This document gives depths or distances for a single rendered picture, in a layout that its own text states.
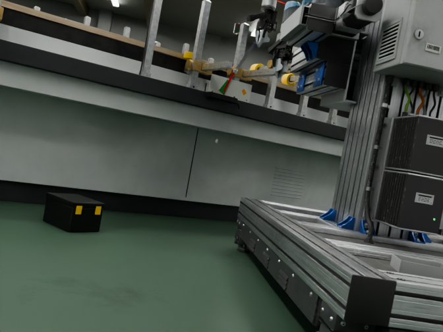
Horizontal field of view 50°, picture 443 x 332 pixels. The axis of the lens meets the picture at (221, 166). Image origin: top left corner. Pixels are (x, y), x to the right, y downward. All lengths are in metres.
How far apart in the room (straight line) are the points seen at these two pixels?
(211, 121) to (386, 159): 1.12
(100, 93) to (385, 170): 1.31
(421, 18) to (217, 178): 1.63
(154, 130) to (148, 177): 0.26
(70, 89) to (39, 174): 0.46
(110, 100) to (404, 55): 1.34
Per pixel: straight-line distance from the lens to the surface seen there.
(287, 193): 3.14
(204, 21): 2.52
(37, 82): 2.23
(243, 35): 2.64
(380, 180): 1.70
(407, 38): 1.54
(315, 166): 3.28
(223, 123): 2.58
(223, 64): 2.30
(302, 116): 2.85
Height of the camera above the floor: 0.41
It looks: 2 degrees down
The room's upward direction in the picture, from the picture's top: 10 degrees clockwise
